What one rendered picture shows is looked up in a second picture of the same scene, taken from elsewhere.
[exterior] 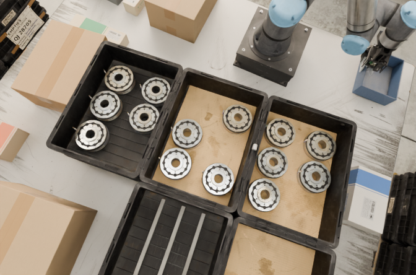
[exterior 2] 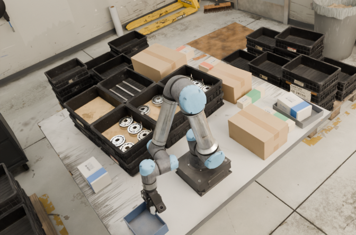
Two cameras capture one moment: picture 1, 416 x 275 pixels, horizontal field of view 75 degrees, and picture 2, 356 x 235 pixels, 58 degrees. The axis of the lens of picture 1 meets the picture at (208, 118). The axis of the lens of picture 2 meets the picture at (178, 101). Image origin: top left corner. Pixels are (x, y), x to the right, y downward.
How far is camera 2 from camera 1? 2.01 m
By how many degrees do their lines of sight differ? 66
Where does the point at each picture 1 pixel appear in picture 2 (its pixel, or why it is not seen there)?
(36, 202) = (169, 64)
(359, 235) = not seen: hidden behind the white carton
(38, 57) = (231, 68)
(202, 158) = (155, 110)
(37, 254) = (153, 63)
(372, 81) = (146, 225)
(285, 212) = (114, 129)
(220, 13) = (247, 156)
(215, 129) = not seen: hidden behind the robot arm
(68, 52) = (229, 76)
